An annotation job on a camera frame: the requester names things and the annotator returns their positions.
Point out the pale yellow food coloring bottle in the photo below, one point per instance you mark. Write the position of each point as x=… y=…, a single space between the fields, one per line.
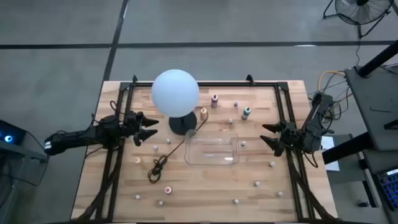
x=137 y=160

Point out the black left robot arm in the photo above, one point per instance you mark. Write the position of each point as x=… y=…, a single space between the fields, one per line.
x=77 y=137

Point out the black pole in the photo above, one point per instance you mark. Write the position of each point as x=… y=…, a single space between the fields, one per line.
x=377 y=59

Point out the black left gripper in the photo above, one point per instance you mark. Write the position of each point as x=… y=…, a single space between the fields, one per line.
x=130 y=124

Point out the grey side stand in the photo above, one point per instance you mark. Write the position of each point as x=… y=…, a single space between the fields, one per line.
x=21 y=153

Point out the green food coloring bottle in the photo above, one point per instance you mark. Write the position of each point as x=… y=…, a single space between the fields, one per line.
x=246 y=113

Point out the clear plastic bin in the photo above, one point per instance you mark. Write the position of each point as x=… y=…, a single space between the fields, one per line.
x=211 y=155

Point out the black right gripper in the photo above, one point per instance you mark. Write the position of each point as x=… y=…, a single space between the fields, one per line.
x=289 y=132

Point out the grey desk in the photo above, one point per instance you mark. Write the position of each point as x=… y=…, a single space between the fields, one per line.
x=373 y=93

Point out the black floor fan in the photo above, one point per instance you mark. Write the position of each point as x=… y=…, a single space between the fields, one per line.
x=363 y=12

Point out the black table clamp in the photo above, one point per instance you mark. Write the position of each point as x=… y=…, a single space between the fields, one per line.
x=134 y=78
x=249 y=78

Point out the computer tower with blue light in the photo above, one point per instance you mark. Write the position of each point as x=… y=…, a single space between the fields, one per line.
x=9 y=137

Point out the white globe table lamp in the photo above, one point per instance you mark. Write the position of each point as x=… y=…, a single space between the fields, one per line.
x=174 y=93

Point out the black computer mouse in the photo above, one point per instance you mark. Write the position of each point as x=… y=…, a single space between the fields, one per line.
x=363 y=204

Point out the backlit keyboard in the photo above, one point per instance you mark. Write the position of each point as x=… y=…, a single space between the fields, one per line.
x=390 y=186

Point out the black support beam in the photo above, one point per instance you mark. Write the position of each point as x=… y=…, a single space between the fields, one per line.
x=345 y=149

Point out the red food coloring bottle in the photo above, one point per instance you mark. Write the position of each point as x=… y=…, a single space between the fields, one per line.
x=214 y=101

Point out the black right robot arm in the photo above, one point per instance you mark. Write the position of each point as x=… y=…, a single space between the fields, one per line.
x=312 y=137

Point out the black hex key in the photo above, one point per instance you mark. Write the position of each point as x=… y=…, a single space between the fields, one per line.
x=379 y=110

